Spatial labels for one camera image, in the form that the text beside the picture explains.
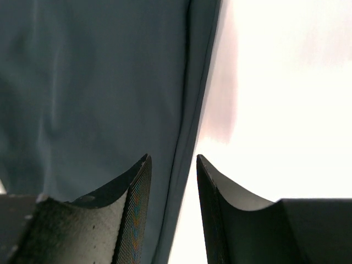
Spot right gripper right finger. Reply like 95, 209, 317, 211
196, 155, 351, 263

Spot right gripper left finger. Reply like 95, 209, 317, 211
1, 155, 152, 264

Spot navy blue shorts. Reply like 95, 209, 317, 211
1, 1, 221, 263

